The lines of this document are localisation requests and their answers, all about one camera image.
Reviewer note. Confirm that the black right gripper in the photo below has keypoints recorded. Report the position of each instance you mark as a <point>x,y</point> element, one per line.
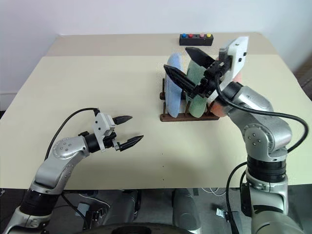
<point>209,80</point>

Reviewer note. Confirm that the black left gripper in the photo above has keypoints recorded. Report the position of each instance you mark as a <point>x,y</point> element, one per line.
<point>112,143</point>

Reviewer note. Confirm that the blue plastic plate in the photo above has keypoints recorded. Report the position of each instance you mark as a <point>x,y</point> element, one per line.
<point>173,102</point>

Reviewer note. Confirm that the green plastic plate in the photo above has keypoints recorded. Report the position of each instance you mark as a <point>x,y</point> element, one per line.
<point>196,107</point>

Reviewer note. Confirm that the brown wooden dish rack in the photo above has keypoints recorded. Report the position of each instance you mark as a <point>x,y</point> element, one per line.
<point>180,118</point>

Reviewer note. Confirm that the pink-red plastic plate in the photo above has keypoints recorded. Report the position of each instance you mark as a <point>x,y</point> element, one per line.
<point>219,111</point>

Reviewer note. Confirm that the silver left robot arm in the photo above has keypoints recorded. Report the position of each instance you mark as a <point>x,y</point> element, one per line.
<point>56,163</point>

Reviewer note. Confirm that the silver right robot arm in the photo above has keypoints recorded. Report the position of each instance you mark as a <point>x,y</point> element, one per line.
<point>263,126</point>

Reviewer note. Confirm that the black button box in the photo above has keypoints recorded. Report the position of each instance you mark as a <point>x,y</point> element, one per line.
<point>195,42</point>

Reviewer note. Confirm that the dark grey rounded shape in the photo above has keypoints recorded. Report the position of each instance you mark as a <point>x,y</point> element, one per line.
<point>186,207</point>
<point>125,207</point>

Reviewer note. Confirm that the black rounded shape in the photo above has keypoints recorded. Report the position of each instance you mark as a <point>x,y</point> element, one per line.
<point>146,229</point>

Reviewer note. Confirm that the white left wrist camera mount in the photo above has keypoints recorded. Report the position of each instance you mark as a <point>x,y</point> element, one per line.
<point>100,126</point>

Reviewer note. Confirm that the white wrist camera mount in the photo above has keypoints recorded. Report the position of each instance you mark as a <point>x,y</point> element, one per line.
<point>237,56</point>
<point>100,126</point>

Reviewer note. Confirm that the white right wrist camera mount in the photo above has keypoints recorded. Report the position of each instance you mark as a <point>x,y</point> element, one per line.
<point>237,56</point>

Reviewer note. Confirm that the metal floor bracket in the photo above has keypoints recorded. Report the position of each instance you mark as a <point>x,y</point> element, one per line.
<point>220,212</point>

